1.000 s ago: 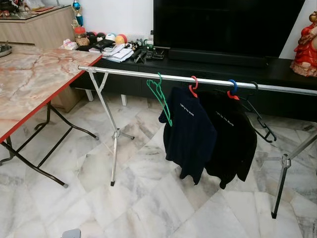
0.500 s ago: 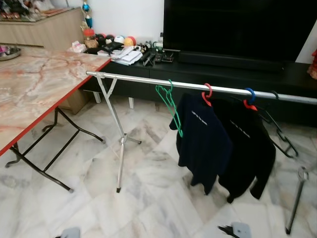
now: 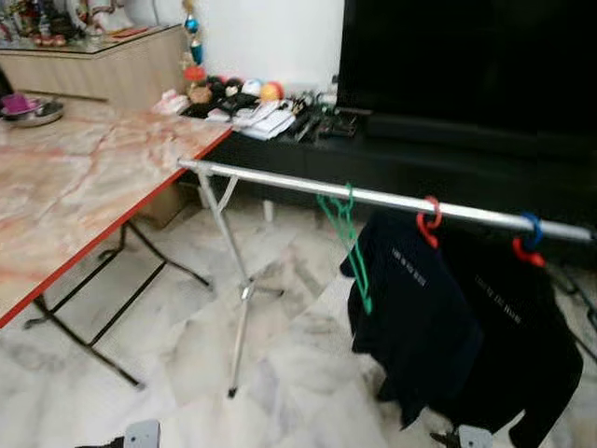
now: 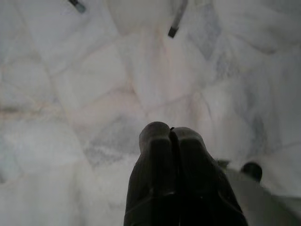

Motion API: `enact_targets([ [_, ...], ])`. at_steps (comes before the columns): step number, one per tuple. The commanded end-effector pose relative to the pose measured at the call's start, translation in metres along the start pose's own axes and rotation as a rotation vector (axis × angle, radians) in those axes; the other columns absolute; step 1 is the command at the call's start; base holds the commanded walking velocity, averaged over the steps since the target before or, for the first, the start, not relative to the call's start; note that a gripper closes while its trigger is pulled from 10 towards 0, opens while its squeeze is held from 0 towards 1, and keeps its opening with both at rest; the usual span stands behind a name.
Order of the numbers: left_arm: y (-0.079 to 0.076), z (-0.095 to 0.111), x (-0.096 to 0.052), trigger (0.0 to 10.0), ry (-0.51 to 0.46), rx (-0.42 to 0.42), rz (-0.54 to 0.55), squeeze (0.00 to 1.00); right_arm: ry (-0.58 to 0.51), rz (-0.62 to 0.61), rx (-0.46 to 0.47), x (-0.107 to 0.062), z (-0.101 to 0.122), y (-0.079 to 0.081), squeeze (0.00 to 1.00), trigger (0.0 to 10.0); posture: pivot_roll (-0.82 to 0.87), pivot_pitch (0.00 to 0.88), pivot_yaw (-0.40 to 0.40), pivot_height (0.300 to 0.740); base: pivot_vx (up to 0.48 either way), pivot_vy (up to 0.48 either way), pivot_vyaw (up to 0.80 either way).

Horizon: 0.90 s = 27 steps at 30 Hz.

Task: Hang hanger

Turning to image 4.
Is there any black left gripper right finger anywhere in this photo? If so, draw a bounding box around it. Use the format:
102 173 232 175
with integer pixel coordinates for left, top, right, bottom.
173 126 249 226

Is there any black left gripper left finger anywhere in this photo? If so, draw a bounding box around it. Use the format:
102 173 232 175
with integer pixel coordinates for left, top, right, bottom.
124 121 180 226

